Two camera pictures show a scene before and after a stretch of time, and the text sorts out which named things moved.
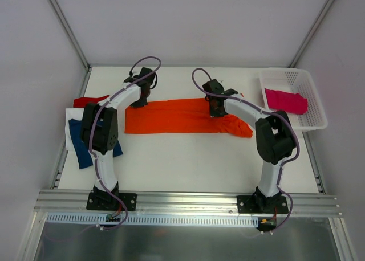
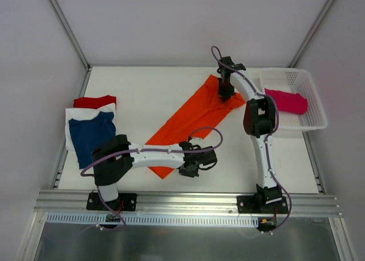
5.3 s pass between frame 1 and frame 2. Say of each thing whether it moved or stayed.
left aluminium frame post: stayed
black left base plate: stayed
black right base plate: stayed
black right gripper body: moved
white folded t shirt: stayed
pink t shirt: stayed
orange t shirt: moved
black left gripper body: moved
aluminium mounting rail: stayed
